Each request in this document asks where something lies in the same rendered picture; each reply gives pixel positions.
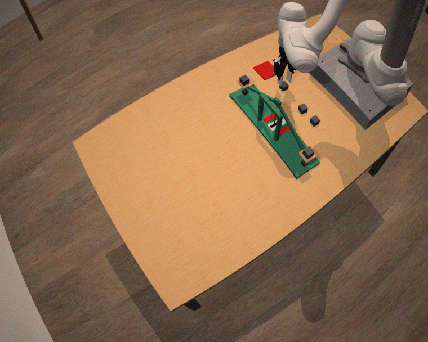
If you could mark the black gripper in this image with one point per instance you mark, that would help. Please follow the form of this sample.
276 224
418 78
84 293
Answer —
280 65

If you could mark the red flat square plate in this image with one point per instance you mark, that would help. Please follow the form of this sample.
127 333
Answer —
265 70

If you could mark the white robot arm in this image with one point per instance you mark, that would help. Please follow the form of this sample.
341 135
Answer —
374 54

